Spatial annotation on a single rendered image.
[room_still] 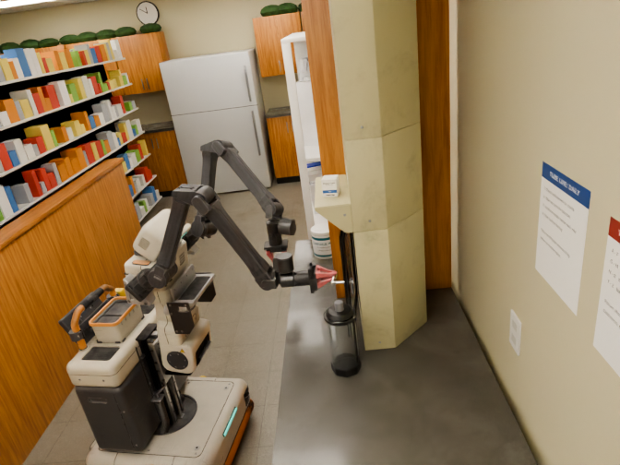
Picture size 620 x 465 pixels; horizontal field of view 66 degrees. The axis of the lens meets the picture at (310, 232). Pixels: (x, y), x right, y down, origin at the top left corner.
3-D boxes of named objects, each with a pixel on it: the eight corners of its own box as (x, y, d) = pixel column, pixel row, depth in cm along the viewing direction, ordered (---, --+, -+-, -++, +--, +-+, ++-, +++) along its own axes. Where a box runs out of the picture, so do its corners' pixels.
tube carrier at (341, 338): (365, 357, 168) (361, 305, 159) (355, 378, 159) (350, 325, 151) (337, 352, 172) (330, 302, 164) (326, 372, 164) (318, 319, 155)
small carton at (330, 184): (339, 191, 163) (338, 174, 160) (338, 196, 158) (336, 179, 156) (326, 192, 164) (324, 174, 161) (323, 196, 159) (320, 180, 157)
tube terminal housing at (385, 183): (418, 296, 201) (411, 111, 170) (435, 344, 172) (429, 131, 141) (358, 302, 203) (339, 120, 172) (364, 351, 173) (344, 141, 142)
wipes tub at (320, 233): (339, 246, 254) (335, 220, 248) (339, 257, 242) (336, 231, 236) (314, 249, 255) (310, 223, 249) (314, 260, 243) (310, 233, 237)
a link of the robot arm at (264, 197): (224, 149, 220) (208, 147, 211) (232, 140, 218) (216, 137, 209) (280, 218, 208) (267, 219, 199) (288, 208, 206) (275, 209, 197)
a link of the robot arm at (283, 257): (268, 277, 182) (261, 289, 174) (263, 250, 177) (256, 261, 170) (298, 277, 179) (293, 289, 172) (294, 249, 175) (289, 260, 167)
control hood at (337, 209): (348, 198, 184) (345, 173, 180) (353, 232, 154) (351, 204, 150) (318, 201, 185) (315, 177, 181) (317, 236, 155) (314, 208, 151)
